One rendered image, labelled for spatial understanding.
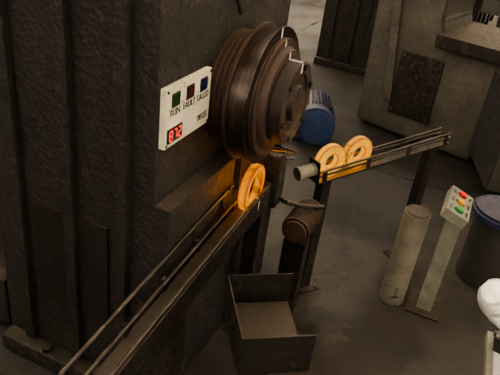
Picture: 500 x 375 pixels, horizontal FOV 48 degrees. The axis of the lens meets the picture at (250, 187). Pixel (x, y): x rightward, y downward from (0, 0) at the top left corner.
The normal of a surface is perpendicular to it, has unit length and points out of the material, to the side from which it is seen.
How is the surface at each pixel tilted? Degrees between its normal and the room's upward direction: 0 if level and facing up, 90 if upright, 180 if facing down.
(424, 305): 90
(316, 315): 0
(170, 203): 0
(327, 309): 0
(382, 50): 90
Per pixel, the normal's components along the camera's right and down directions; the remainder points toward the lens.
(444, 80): -0.62, 0.33
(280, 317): 0.13, -0.81
